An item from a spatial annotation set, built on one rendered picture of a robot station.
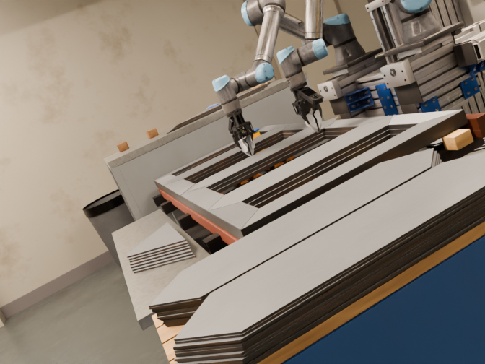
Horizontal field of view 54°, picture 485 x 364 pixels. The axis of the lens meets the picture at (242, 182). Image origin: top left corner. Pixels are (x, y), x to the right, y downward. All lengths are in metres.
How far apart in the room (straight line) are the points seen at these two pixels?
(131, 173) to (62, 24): 2.65
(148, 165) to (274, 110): 0.82
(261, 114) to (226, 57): 2.54
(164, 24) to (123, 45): 0.49
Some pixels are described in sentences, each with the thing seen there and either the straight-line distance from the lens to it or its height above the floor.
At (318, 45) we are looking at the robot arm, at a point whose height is 1.18.
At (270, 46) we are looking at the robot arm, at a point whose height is 1.25.
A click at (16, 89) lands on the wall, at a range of 4.99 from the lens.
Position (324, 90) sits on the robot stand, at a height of 0.96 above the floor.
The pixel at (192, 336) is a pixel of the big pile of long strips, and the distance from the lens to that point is 0.83.
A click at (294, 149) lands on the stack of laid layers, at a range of 1.97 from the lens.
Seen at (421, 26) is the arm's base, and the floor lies 1.08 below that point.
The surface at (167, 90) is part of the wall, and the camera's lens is 5.12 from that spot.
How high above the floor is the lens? 1.21
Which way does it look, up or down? 12 degrees down
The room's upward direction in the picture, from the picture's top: 24 degrees counter-clockwise
